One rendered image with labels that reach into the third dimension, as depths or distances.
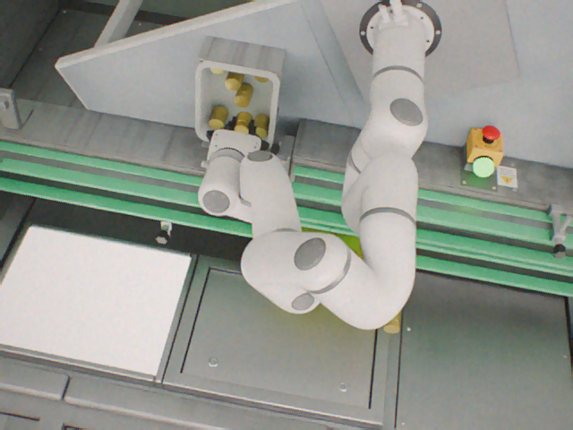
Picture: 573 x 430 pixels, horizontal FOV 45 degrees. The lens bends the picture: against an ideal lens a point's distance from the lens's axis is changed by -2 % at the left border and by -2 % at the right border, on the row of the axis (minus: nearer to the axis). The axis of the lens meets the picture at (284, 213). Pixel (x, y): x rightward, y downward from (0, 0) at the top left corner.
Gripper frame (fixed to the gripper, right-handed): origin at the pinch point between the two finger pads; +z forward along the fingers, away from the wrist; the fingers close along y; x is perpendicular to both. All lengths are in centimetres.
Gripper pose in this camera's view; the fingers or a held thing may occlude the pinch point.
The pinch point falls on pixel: (242, 128)
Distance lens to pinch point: 152.1
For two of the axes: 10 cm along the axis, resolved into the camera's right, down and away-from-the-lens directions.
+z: 1.1, -5.7, 8.1
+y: 9.8, 2.0, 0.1
